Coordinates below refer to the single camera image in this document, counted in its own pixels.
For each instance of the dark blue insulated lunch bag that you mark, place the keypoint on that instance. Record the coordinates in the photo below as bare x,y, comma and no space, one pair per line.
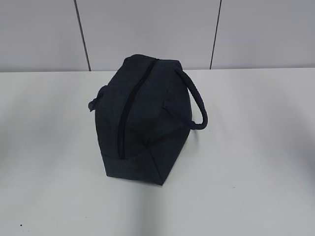
143,118

